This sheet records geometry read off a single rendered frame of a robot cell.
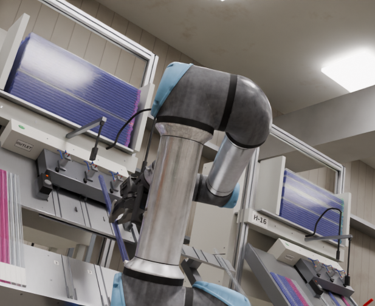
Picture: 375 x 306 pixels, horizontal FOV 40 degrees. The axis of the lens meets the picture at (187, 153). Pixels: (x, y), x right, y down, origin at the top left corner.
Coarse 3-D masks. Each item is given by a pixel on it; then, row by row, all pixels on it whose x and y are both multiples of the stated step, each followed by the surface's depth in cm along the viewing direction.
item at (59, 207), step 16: (0, 144) 177; (0, 160) 169; (16, 160) 175; (32, 160) 182; (32, 176) 173; (32, 192) 165; (64, 192) 178; (32, 208) 159; (48, 208) 164; (64, 208) 169; (80, 208) 176; (96, 208) 182; (64, 224) 171; (80, 224) 168; (96, 224) 174; (128, 240) 178
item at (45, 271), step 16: (32, 256) 140; (48, 256) 144; (64, 256) 149; (32, 272) 135; (48, 272) 139; (64, 272) 143; (80, 272) 147; (96, 272) 151; (112, 272) 157; (32, 288) 130; (48, 288) 134; (64, 288) 138; (80, 288) 141; (96, 288) 146; (96, 304) 140
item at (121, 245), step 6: (102, 180) 173; (102, 186) 171; (108, 198) 166; (108, 204) 163; (108, 210) 161; (114, 222) 155; (114, 228) 154; (120, 234) 152; (120, 240) 149; (120, 246) 147; (120, 252) 146; (126, 258) 143
